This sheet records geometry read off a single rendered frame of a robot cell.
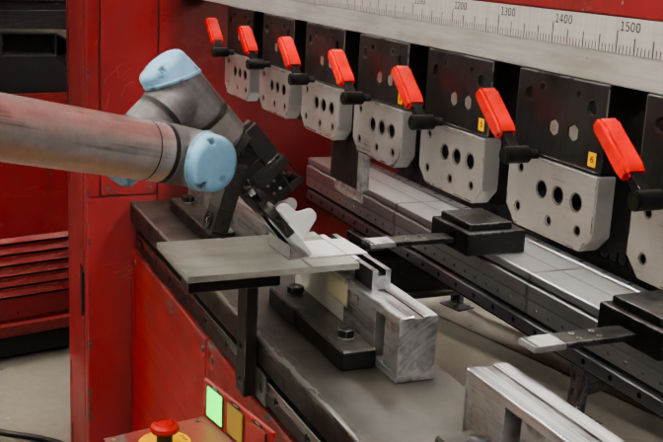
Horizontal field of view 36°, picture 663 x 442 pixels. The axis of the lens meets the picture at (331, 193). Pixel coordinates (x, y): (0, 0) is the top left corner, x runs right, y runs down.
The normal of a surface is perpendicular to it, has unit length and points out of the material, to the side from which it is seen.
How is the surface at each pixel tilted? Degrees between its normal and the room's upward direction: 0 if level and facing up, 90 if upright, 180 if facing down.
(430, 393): 0
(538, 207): 90
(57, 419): 0
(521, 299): 90
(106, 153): 103
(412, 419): 0
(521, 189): 90
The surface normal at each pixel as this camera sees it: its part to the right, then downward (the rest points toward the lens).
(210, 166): 0.69, 0.20
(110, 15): 0.40, 0.22
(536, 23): -0.92, 0.05
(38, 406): 0.04, -0.97
